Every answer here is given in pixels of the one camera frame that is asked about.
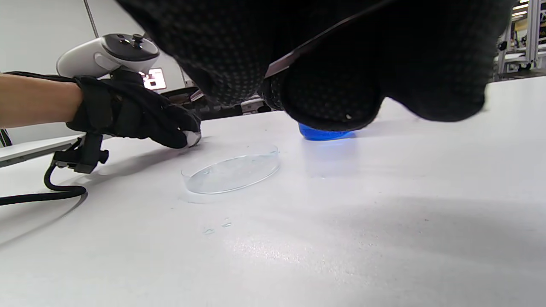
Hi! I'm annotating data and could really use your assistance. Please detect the person's right hand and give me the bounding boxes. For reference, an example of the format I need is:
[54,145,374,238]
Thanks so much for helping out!
[115,0,517,132]

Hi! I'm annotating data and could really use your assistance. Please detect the person's left hand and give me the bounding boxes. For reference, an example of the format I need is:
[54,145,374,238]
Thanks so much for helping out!
[66,70,202,150]

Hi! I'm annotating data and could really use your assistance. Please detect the clear culture dish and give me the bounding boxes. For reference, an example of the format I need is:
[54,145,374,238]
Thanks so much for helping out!
[181,144,281,195]

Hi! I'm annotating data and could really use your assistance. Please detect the metal tweezers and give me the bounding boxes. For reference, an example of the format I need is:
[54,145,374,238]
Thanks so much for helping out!
[264,0,399,80]

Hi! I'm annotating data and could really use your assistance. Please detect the beaker of blue dye solution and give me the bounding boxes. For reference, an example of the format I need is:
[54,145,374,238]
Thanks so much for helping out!
[298,122,357,141]

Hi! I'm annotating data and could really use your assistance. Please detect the person's left forearm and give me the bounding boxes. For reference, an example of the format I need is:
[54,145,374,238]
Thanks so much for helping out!
[0,72,84,128]

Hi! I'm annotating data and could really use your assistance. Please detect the lit monitor screen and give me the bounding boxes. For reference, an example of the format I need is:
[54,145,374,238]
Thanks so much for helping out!
[143,68,167,90]

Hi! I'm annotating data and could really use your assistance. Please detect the black glove sensor box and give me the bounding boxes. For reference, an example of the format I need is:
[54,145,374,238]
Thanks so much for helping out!
[53,133,109,174]

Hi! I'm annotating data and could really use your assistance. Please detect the black white VR controller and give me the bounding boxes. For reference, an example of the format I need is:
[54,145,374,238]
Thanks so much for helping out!
[56,33,160,79]

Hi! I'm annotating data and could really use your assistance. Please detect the white desk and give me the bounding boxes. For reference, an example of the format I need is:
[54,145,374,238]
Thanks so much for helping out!
[0,133,86,168]

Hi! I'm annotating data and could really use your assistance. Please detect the aluminium profile rack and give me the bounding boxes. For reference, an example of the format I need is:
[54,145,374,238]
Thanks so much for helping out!
[495,0,546,79]

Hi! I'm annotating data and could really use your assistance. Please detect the black glove cable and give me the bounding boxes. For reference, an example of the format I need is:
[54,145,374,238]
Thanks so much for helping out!
[0,164,88,207]

